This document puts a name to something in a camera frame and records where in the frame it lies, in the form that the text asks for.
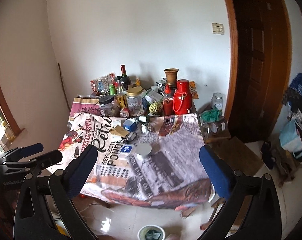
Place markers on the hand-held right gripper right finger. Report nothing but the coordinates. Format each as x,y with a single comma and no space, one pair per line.
213,171

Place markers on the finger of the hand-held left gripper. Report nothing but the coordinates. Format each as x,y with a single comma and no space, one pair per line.
49,158
32,148

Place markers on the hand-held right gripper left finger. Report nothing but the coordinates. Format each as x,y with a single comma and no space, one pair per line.
83,171

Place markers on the small clear bottle black cap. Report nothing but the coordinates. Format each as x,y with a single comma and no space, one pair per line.
130,137

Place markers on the wooden side table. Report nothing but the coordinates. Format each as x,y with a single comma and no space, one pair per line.
236,152

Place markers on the lying glass jars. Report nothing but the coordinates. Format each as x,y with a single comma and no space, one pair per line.
214,127

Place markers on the blue and white small box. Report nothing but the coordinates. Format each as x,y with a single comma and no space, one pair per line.
126,151

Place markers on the printed tablecloth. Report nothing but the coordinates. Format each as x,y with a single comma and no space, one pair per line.
166,165

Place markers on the brown cardboard piece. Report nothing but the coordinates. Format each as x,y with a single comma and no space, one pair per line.
118,131

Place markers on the dark shoe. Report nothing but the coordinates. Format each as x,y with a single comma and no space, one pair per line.
267,155

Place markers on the green cloth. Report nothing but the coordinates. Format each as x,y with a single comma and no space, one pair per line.
211,115

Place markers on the maroon and beige bag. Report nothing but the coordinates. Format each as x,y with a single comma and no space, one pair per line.
83,106

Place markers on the round silver lid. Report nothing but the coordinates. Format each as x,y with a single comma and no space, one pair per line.
143,152

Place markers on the blue plastic cup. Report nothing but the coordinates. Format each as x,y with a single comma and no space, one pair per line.
129,125

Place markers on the upright glass jar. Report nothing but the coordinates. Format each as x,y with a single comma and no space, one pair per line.
217,102

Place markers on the thin wooden stick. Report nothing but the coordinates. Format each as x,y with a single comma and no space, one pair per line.
64,87

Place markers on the clear jar black lid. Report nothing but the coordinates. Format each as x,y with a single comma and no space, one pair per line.
108,106

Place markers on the small red can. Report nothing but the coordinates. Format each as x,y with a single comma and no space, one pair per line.
124,112

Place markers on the red thermos flask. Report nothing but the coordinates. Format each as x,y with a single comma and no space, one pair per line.
183,97

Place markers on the red sauce squeeze bottle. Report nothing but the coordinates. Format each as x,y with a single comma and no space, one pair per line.
168,103

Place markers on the clear bottle yellow label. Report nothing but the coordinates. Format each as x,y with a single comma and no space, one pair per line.
121,97

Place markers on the orange snack packet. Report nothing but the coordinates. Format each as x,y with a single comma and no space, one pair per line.
194,90

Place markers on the light blue bag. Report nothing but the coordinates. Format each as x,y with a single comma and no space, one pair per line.
291,137

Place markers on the yellow-green knobbly ball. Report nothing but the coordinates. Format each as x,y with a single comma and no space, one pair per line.
155,108

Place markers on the clear jar gold lid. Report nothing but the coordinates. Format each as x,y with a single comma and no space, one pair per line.
136,102

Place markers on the green capped bottle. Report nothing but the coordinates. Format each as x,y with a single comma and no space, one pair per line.
112,89

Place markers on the white bowl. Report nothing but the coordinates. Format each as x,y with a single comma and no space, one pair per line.
151,232

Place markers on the printed snack bag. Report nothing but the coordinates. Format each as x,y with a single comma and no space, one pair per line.
102,82

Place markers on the white and green box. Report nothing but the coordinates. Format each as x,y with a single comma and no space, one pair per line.
153,96

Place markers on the dark wine bottle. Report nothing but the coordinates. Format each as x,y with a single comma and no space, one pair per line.
125,80

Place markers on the silver foil packet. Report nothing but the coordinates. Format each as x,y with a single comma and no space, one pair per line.
162,84

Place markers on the brown clay pot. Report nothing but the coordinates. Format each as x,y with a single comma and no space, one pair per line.
171,76

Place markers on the dark wooden door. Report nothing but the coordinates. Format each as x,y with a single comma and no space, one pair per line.
258,67

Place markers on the blue knit cloth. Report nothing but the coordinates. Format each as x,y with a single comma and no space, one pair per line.
301,85

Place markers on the wall light switch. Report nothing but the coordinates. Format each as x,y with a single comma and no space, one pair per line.
217,28

